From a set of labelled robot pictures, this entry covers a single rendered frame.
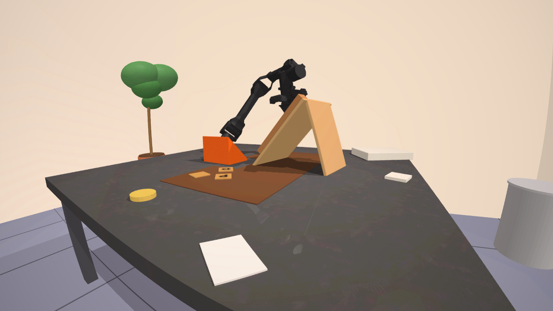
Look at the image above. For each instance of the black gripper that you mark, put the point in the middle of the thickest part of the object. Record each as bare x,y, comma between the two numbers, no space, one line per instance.
283,97

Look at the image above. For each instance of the cream flat card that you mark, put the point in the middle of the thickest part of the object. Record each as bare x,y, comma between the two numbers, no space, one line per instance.
230,259

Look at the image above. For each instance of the yellow flat disc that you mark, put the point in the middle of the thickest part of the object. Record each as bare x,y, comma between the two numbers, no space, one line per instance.
142,195

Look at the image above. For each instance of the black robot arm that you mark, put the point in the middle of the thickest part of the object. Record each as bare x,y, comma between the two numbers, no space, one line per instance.
288,73

